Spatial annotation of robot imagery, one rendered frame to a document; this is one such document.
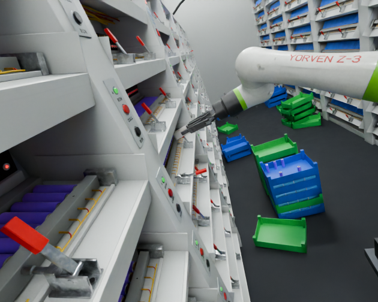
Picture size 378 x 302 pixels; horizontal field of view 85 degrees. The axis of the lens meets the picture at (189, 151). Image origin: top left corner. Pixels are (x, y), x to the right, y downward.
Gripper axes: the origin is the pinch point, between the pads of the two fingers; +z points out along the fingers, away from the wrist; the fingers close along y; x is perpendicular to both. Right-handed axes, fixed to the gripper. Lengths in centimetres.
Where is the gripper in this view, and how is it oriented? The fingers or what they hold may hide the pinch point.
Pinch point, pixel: (181, 132)
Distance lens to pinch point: 87.7
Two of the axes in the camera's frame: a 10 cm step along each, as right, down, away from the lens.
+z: -8.5, 4.5, 2.7
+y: 0.5, -4.4, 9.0
